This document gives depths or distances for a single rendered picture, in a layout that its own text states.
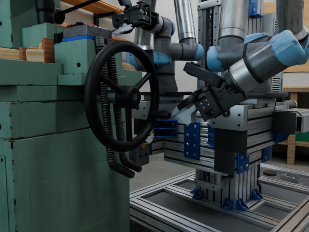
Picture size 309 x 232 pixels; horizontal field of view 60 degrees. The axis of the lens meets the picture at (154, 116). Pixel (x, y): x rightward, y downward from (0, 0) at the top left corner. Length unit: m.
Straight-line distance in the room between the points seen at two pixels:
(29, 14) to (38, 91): 0.39
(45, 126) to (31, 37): 0.34
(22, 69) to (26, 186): 0.29
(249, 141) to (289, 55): 0.48
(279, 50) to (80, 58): 0.48
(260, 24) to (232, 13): 0.79
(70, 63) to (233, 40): 0.45
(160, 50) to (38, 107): 0.57
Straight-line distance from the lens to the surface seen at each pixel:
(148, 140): 1.00
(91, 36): 0.76
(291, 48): 0.64
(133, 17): 1.00
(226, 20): 0.82
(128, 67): 1.02
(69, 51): 0.78
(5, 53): 0.89
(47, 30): 0.92
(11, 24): 1.02
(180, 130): 1.32
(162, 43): 1.12
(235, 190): 1.45
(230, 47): 0.77
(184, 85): 4.21
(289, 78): 3.87
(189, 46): 1.18
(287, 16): 1.06
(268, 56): 0.64
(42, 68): 0.76
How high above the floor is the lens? 0.83
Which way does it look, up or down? 6 degrees down
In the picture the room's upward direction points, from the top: straight up
